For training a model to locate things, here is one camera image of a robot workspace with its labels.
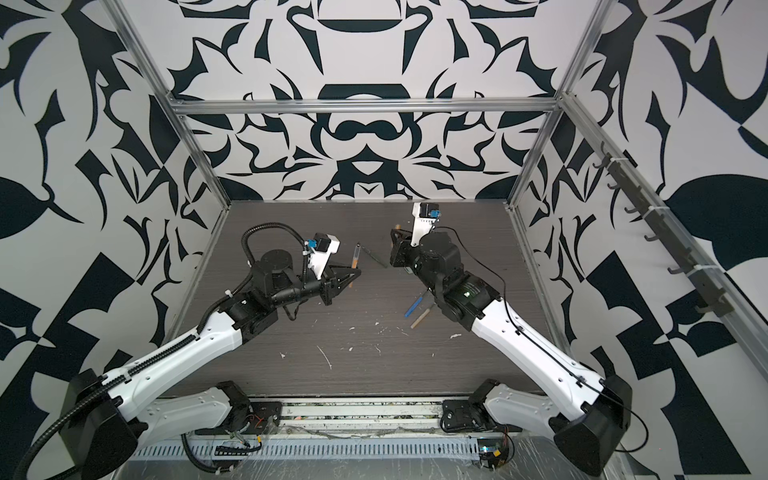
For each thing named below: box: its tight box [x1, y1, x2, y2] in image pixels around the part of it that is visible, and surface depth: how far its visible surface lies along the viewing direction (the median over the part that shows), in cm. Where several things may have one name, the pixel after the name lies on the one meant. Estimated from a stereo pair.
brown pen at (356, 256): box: [351, 242, 361, 269], surface depth 69 cm
